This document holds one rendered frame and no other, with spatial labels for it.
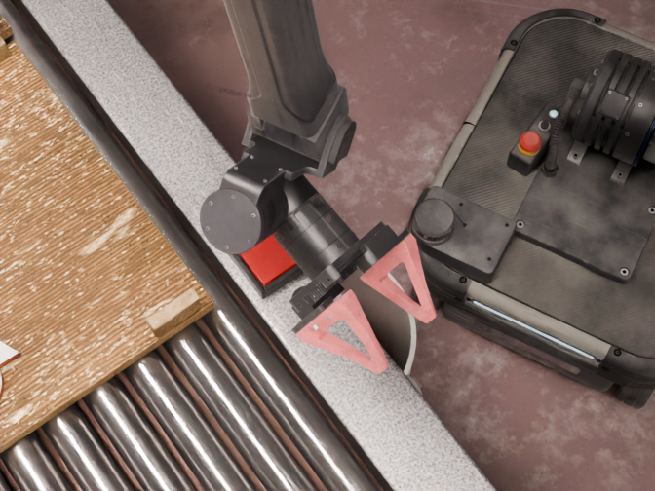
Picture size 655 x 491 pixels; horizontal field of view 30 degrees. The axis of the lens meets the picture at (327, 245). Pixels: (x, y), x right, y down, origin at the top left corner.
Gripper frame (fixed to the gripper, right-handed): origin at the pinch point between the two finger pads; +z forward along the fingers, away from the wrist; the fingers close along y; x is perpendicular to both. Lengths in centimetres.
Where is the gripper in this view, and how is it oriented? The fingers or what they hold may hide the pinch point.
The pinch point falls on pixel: (402, 337)
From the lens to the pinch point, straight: 110.0
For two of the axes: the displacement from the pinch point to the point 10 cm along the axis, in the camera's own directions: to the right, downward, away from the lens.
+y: -4.9, 4.1, -7.7
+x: 5.7, -5.1, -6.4
